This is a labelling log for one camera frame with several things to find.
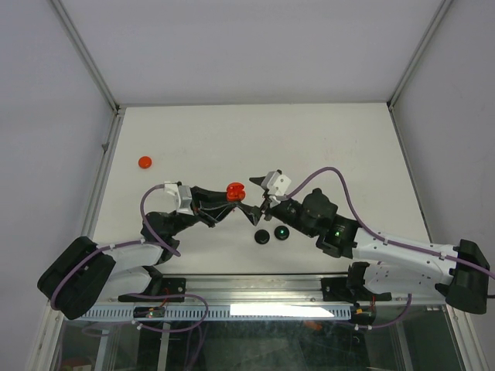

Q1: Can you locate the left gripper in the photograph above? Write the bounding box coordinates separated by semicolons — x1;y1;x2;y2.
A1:
167;186;241;237

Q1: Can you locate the red case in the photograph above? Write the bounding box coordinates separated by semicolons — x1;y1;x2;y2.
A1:
138;156;152;169
226;182;246;202

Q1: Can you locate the black case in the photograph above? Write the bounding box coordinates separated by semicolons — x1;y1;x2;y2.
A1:
254;229;270;245
274;225;290;241

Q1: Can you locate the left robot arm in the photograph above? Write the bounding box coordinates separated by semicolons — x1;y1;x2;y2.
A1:
37;182;244;320

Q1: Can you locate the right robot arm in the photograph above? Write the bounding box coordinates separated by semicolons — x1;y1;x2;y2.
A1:
227;171;494;315

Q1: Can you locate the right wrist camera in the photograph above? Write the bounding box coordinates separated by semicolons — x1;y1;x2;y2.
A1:
261;170;292;206

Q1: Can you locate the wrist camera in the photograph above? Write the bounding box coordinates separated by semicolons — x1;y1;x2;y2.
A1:
261;170;292;206
164;182;193;216

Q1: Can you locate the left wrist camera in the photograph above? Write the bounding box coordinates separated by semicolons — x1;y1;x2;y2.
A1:
164;182;193;216

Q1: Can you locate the aluminium mounting rail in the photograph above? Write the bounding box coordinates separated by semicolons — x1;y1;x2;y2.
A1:
48;273;449;306

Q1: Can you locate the slotted cable duct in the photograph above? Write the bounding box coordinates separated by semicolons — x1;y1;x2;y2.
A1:
80;304;351;322

